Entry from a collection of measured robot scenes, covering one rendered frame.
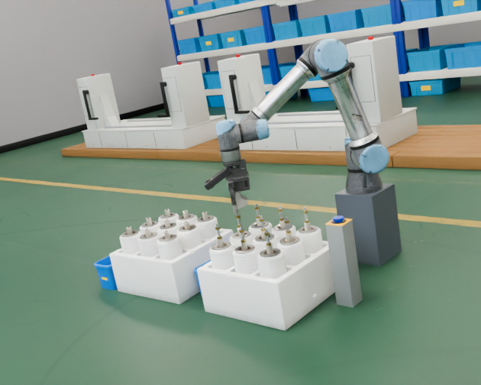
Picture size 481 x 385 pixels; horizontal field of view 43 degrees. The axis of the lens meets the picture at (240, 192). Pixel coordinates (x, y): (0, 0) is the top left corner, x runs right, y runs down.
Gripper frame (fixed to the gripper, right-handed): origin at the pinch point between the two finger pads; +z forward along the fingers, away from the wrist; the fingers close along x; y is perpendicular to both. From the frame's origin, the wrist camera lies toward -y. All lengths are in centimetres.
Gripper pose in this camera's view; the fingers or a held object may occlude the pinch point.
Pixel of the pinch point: (234, 211)
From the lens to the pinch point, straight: 237.9
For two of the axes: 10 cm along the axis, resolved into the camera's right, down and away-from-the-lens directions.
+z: 1.6, 9.5, 2.6
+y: 9.9, -1.7, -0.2
